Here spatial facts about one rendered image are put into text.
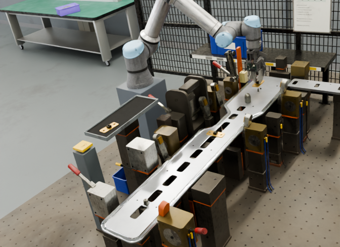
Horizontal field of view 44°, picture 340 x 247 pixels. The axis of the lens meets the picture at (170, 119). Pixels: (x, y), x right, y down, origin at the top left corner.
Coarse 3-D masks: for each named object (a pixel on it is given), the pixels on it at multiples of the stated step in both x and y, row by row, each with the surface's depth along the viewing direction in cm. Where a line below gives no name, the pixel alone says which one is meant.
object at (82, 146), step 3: (81, 141) 175; (84, 141) 174; (78, 144) 173; (81, 144) 173; (84, 144) 172; (87, 144) 172; (90, 144) 172; (75, 147) 171; (78, 147) 171; (81, 147) 170; (84, 147) 170; (87, 147) 170; (78, 150) 170; (81, 150) 169; (84, 150) 169
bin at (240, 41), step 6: (210, 36) 270; (240, 36) 274; (210, 42) 272; (234, 42) 260; (240, 42) 257; (216, 48) 271; (222, 48) 268; (228, 48) 265; (234, 48) 262; (246, 48) 257; (222, 54) 271
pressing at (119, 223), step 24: (240, 96) 223; (264, 96) 219; (240, 120) 201; (192, 144) 189; (216, 144) 186; (168, 168) 176; (192, 168) 173; (144, 192) 164; (168, 192) 162; (120, 216) 154; (144, 216) 152
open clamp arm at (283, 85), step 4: (284, 80) 205; (280, 84) 207; (284, 84) 205; (280, 88) 207; (284, 88) 206; (280, 92) 209; (284, 92) 209; (280, 96) 210; (280, 100) 211; (280, 104) 212
